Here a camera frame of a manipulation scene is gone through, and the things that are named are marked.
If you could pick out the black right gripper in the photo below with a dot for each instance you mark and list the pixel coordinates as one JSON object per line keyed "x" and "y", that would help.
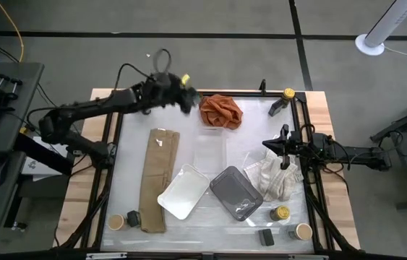
{"x": 293, "y": 146}

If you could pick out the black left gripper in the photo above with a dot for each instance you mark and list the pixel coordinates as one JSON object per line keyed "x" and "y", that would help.
{"x": 167, "y": 90}

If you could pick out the round metal tin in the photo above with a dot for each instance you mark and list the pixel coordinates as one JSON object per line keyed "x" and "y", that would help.
{"x": 282, "y": 102}

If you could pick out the yellow cap spice bottle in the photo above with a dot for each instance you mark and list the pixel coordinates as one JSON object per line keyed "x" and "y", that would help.
{"x": 280, "y": 213}

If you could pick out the black square spice bottle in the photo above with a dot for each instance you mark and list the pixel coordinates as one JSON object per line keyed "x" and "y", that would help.
{"x": 266, "y": 237}
{"x": 133, "y": 218}

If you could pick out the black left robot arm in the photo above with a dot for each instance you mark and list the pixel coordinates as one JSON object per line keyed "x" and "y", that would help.
{"x": 80, "y": 108}

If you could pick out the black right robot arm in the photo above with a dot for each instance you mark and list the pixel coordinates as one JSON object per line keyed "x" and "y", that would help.
{"x": 351, "y": 153}

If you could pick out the small yellow tag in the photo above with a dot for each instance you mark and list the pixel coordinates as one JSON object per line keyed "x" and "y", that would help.
{"x": 186, "y": 79}

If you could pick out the crumpled orange cloth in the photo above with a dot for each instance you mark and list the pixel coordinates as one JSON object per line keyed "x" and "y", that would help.
{"x": 220, "y": 112}

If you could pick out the white checked cloth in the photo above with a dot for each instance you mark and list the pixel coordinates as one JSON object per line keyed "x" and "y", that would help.
{"x": 275, "y": 180}

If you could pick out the small white cloth tag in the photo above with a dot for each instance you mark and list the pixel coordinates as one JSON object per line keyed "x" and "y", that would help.
{"x": 159, "y": 142}

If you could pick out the clear plastic container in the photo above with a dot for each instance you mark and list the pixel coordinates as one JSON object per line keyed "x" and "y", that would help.
{"x": 209, "y": 150}

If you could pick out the gray rectangular tray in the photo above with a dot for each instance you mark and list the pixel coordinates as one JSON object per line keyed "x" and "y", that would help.
{"x": 235, "y": 193}

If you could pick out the folded tan cloth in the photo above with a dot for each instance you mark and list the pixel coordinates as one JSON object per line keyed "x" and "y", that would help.
{"x": 158, "y": 180}

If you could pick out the white rectangular tray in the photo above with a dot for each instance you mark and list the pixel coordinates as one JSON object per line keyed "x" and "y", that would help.
{"x": 183, "y": 191}

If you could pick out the white plastic table sheet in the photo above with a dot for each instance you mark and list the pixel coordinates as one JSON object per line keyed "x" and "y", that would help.
{"x": 206, "y": 234}

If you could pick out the white paper box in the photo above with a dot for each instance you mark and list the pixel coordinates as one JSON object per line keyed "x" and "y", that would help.
{"x": 35, "y": 168}

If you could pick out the black clamp holder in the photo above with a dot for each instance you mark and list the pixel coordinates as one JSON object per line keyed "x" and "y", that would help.
{"x": 6, "y": 92}

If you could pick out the black metal table frame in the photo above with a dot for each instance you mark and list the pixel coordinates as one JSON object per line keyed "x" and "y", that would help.
{"x": 111, "y": 144}

